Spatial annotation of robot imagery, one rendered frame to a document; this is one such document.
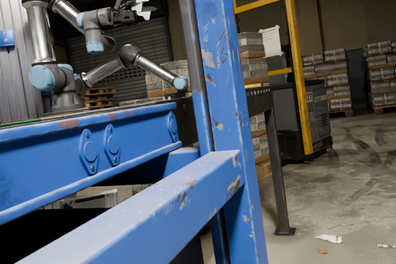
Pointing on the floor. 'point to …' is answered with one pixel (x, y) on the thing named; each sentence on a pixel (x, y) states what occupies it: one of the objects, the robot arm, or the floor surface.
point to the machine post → (221, 105)
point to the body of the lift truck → (283, 119)
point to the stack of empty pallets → (98, 98)
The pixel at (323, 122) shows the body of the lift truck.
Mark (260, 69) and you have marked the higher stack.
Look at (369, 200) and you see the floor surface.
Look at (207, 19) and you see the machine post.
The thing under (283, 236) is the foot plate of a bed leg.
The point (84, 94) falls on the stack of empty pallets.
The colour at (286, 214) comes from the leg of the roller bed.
